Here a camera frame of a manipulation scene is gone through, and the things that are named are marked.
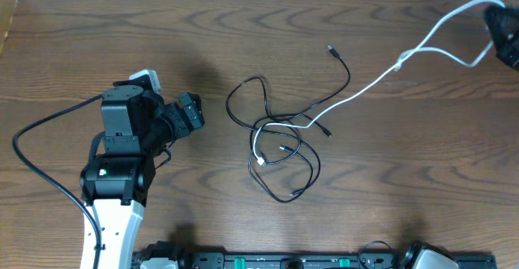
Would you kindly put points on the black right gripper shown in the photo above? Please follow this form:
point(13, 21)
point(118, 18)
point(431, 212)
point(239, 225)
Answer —
point(508, 51)

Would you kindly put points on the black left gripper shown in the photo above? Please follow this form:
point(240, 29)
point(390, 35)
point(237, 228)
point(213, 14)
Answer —
point(181, 117)

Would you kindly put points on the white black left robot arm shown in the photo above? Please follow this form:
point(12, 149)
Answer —
point(139, 126)

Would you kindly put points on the wooden side panel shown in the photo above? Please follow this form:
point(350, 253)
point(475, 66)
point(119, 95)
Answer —
point(7, 10)

